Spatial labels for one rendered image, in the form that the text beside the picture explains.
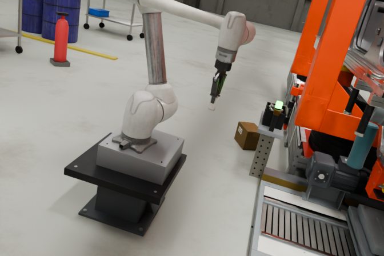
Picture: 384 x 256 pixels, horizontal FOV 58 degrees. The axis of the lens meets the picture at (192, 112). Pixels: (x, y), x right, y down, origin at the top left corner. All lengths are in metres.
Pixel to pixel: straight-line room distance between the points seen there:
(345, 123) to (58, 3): 4.56
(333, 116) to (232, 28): 1.12
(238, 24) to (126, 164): 0.85
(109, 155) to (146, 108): 0.30
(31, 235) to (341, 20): 2.02
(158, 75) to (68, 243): 0.93
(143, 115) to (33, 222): 0.76
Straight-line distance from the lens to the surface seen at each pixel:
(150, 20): 1.85
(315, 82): 2.30
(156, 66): 1.86
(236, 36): 1.48
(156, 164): 1.69
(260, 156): 2.60
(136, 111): 1.70
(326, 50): 2.27
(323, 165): 2.25
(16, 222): 1.96
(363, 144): 2.07
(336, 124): 2.39
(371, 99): 1.71
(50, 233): 1.88
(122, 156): 1.74
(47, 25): 5.90
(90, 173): 1.76
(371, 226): 2.20
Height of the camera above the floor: 1.23
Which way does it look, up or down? 20 degrees down
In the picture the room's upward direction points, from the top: 12 degrees clockwise
